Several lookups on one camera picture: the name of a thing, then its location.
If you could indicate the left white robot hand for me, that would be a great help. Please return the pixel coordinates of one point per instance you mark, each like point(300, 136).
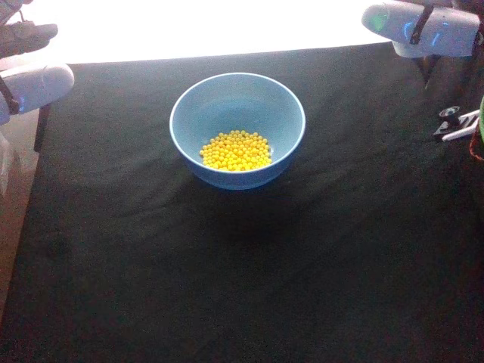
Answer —
point(26, 38)

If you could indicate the pile of yellow beads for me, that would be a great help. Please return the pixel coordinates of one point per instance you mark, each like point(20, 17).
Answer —
point(236, 151)

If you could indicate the blue bowl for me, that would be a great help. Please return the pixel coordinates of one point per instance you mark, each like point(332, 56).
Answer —
point(234, 102)

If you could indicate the black table cloth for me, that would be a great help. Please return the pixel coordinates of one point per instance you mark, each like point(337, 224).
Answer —
point(242, 264)

